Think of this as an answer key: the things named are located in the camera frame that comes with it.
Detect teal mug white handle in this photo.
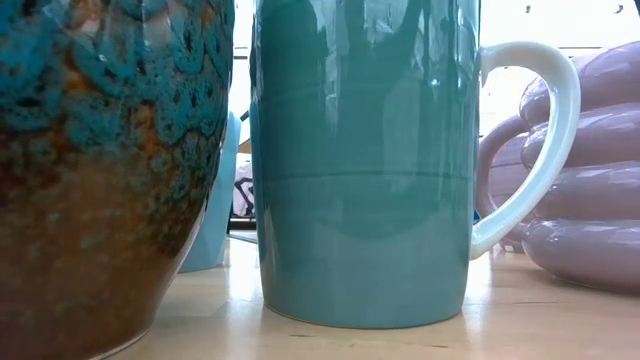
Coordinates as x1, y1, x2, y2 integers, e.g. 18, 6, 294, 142
248, 0, 582, 330

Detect light blue mug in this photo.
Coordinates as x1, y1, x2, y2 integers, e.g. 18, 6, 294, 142
178, 110, 242, 275

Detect brown teal glazed mug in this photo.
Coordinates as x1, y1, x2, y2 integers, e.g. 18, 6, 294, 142
0, 0, 236, 360

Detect lilac ribbed ceramic mug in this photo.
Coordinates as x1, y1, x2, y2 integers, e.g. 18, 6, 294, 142
474, 40, 640, 295

